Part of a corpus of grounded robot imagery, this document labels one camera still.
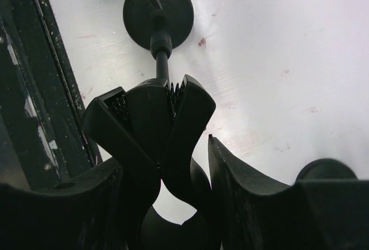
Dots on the black mounting base rail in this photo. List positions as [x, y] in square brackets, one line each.
[42, 143]

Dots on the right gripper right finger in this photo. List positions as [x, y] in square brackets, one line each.
[259, 212]

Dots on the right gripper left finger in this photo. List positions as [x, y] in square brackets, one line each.
[77, 214]

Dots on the black shock-mount round-base stand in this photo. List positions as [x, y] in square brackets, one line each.
[326, 172]

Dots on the black round-base stand back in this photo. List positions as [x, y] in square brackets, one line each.
[152, 130]

